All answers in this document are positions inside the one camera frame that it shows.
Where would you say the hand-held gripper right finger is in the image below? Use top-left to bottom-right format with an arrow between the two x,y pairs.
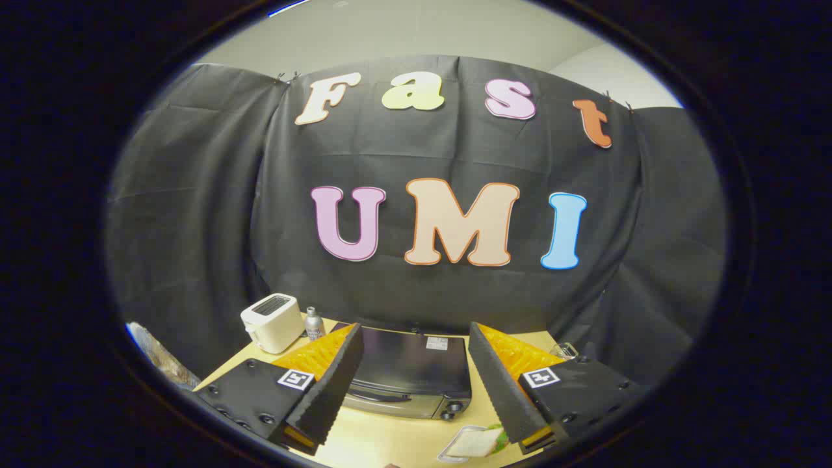
467,321 -> 653,456

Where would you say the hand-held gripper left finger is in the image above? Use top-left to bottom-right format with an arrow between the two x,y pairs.
193,322 -> 365,456

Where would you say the white bread lettuce sandwich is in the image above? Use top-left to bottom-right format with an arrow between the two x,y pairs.
448,426 -> 511,459

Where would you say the black toaster oven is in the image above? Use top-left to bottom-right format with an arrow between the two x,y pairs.
335,323 -> 473,421

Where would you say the white bread toaster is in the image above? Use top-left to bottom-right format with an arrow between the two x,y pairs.
240,293 -> 305,354

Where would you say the white plastic tray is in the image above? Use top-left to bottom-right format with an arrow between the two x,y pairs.
437,424 -> 488,463

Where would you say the mottled printed cloth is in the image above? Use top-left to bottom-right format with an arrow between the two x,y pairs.
127,322 -> 201,391

